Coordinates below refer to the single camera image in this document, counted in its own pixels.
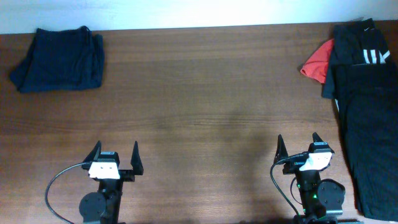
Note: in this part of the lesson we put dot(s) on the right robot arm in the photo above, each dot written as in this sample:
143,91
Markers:
321,200

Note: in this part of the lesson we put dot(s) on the black shirt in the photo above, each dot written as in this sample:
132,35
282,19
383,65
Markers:
367,101

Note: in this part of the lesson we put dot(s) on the folded navy blue garment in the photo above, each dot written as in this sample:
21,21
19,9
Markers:
61,60

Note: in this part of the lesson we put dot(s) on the black garment with white stripes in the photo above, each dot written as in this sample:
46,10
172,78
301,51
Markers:
358,43

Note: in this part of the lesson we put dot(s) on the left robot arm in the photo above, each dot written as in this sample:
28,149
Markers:
103,205

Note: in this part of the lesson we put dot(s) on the red orange garment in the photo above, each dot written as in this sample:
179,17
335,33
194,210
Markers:
317,64

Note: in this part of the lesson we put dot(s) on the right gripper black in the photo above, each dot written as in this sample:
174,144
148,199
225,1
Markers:
290,168

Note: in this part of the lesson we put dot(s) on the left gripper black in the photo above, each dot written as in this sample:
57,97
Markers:
126,174

